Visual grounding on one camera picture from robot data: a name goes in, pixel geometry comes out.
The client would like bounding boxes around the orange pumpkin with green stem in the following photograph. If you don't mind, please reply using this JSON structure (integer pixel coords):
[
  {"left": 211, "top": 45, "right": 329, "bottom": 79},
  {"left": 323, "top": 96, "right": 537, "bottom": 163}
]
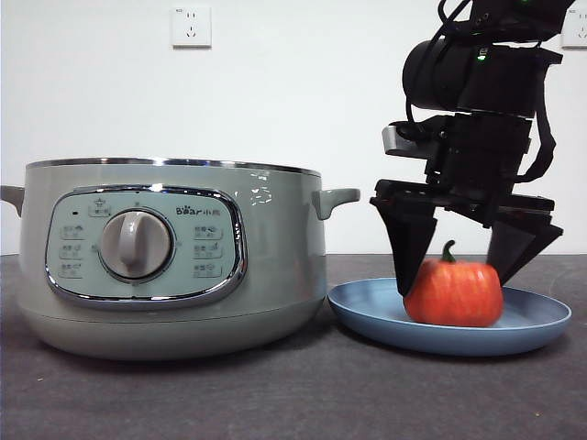
[{"left": 403, "top": 240, "right": 504, "bottom": 328}]

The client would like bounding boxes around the blue plate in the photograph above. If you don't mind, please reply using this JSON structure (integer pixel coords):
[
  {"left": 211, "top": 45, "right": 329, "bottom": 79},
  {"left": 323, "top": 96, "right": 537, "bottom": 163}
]
[{"left": 327, "top": 276, "right": 573, "bottom": 358}]

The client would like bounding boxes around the pale green electric steamer pot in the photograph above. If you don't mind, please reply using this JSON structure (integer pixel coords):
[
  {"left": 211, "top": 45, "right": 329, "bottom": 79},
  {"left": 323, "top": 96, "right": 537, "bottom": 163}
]
[{"left": 0, "top": 158, "right": 362, "bottom": 363}]

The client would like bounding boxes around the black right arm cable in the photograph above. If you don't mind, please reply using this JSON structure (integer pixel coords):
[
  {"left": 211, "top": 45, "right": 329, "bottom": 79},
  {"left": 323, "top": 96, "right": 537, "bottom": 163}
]
[{"left": 513, "top": 103, "right": 559, "bottom": 184}]

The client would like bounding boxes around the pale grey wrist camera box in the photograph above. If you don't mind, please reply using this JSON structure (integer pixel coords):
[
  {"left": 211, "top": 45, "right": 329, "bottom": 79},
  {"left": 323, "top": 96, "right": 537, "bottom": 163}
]
[{"left": 381, "top": 122, "right": 428, "bottom": 158}]

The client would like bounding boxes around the white wall socket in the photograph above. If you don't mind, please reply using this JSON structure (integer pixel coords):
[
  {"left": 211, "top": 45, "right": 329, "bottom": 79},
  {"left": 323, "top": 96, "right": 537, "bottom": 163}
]
[
  {"left": 172, "top": 6, "right": 214, "bottom": 50},
  {"left": 561, "top": 8, "right": 587, "bottom": 50}
]

